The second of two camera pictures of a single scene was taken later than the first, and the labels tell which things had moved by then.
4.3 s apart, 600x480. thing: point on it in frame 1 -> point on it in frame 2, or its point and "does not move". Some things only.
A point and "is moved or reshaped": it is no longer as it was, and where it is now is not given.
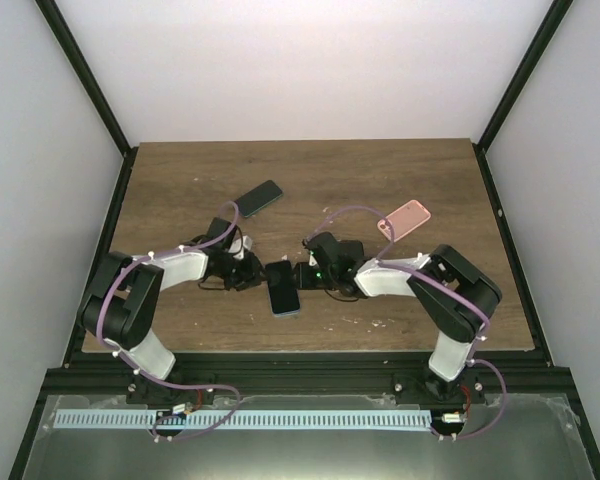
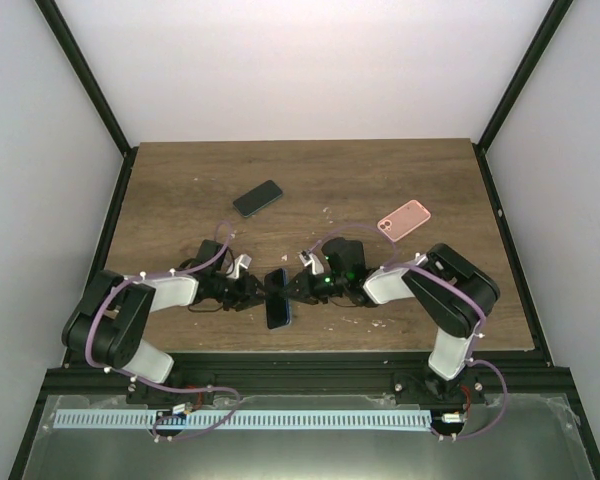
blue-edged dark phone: x=282 y=289 is moved or reshaped
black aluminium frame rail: x=305 y=375 does not move
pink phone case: x=404 y=220 does not move
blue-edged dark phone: x=260 y=197 does not move
